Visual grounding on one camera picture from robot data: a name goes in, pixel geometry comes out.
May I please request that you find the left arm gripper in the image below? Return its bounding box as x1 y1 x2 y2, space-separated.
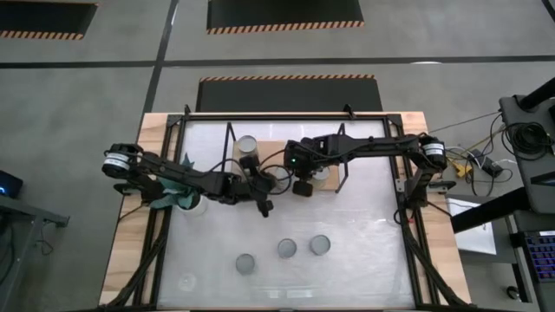
219 154 277 218

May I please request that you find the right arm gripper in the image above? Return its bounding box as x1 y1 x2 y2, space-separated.
284 134 325 198

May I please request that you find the yellow orange label tin can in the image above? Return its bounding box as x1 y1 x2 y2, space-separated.
236 134 260 159

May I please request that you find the green label tin can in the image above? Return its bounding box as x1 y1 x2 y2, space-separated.
309 234 332 257

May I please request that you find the wooden shelf board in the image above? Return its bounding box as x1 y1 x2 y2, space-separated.
219 120 350 194

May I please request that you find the teal plant in white pot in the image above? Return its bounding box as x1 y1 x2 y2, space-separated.
149 152 209 218

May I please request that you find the black hazard-striped floor mat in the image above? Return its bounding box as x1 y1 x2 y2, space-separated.
195 74 384 113
0 0 99 41
206 0 365 36

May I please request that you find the clear plastic cup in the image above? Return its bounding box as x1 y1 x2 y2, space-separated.
177 272 199 292

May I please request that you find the black power adapter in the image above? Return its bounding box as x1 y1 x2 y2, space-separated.
474 149 504 177

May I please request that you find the white paper sheet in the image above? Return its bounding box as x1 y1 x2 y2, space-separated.
445 197 498 256

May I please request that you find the black stand bar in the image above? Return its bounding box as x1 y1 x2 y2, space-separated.
449 185 541 234

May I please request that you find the grey metal side stand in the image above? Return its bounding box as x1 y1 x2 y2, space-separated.
0 194 70 312

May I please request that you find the grey equipment cart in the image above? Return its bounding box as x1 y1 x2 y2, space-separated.
498 93 555 216

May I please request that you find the black device with blue light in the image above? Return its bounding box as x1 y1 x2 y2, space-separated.
0 169 24 200

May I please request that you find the black mounting pole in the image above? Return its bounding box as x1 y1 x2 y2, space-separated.
518 76 555 112

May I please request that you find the backlit black keyboard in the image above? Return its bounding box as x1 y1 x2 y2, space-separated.
522 229 555 285

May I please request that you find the black aluminium table frame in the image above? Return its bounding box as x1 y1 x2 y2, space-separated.
99 103 473 312

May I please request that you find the yellow cable connector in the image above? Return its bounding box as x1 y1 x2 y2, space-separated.
450 158 473 179

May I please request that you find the coiled black cable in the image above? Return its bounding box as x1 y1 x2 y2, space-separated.
501 113 555 162

